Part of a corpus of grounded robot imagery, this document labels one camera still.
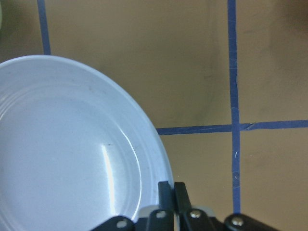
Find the blue plate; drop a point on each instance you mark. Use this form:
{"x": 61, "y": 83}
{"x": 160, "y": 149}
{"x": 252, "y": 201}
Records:
{"x": 75, "y": 148}

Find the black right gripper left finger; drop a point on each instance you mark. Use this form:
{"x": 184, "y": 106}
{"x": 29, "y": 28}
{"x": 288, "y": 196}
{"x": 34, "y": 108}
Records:
{"x": 162, "y": 219}

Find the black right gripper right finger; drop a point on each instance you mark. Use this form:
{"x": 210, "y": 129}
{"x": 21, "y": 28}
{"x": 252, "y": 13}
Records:
{"x": 190, "y": 219}

